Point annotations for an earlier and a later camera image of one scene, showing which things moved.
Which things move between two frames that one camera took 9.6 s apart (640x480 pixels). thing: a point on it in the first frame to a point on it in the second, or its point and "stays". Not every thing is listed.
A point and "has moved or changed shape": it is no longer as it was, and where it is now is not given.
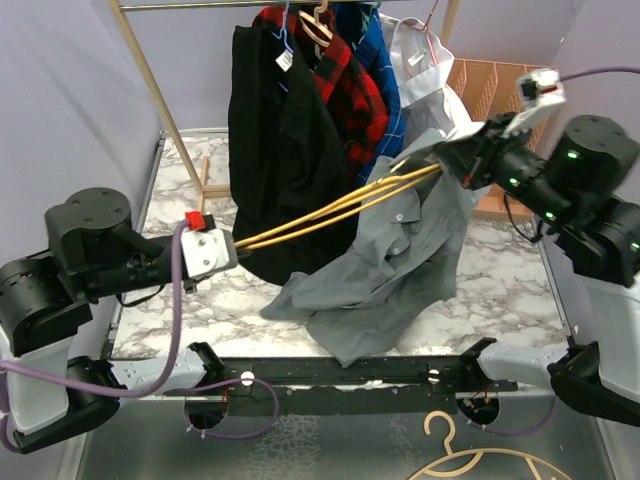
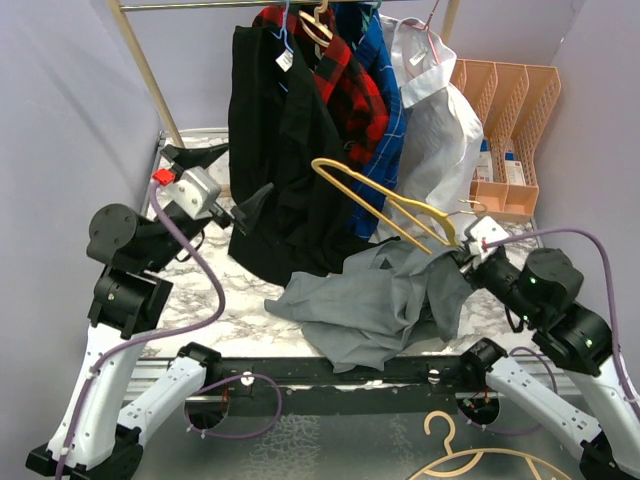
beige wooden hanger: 316,29 stays
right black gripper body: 488,147 to 497,273
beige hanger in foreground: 459,462 stays
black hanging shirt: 286,159 stays
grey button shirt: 403,265 has moved or changed shape
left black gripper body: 151,265 to 191,230
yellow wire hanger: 374,194 to 435,220
